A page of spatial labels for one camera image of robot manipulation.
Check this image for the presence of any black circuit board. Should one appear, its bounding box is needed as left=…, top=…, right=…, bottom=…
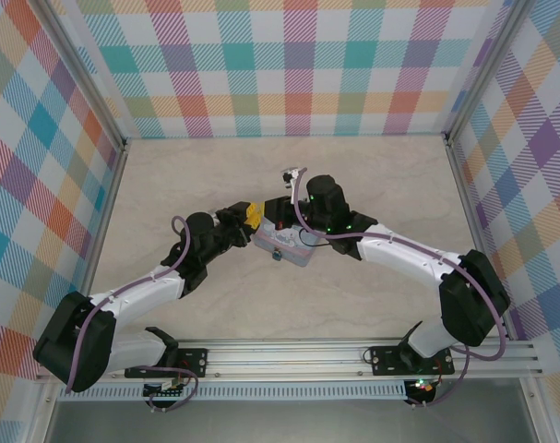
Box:
left=143, top=380, right=188, bottom=401

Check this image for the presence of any grey metal sheet panel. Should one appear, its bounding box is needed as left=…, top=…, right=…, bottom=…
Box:
left=43, top=399, right=546, bottom=443

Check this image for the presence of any circuit board with lit LED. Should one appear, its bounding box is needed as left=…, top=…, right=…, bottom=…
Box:
left=406, top=377, right=436, bottom=405

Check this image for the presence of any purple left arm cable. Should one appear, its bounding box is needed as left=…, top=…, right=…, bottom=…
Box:
left=66, top=215, right=200, bottom=413

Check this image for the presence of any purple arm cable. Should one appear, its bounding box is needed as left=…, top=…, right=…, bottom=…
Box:
left=291, top=171, right=510, bottom=410
left=66, top=215, right=200, bottom=413

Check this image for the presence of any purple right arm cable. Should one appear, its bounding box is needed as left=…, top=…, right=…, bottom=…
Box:
left=291, top=171, right=510, bottom=410

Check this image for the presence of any aluminium side floor rail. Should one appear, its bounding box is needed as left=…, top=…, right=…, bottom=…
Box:
left=444, top=136, right=538, bottom=345
left=78, top=140, right=129, bottom=296

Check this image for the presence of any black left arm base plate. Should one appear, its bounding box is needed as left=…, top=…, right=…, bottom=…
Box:
left=122, top=348, right=209, bottom=379

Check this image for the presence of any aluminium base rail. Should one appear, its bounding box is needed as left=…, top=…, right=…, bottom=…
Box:
left=37, top=340, right=539, bottom=382

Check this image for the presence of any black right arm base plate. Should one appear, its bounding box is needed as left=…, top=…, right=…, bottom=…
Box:
left=368, top=345, right=456, bottom=377

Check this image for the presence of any white slotted cable duct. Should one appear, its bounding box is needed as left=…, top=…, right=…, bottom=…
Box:
left=57, top=380, right=408, bottom=402

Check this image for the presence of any aluminium corner post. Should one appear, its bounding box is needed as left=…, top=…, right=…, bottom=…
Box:
left=42, top=0, right=129, bottom=144
left=443, top=0, right=517, bottom=139

